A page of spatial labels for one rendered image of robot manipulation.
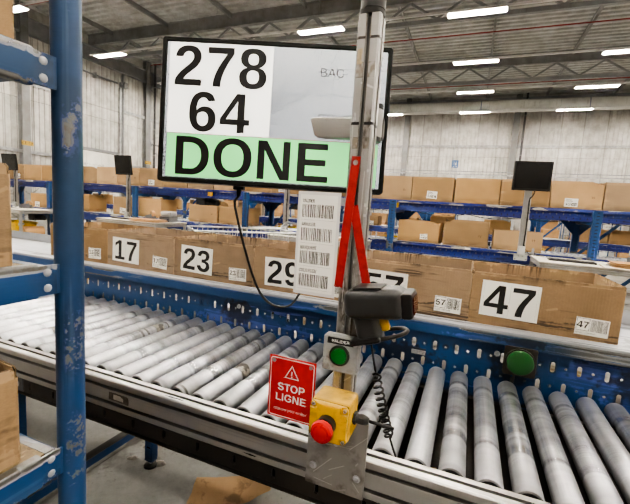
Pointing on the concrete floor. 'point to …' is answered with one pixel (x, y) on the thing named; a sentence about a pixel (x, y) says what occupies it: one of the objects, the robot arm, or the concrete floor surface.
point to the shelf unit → (52, 283)
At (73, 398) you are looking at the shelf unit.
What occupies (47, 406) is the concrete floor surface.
